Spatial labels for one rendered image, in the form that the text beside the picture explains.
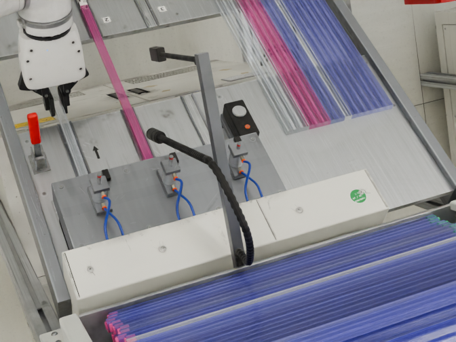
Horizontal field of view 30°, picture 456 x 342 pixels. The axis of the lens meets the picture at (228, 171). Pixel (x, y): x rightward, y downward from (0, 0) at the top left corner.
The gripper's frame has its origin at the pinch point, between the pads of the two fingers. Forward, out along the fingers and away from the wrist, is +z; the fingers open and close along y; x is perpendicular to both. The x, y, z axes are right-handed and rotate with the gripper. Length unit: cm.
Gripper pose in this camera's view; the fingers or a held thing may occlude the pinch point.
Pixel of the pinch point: (56, 101)
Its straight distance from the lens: 148.5
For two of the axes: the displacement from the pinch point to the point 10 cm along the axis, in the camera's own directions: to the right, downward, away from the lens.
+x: -3.8, -6.5, 6.6
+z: -0.4, 7.2, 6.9
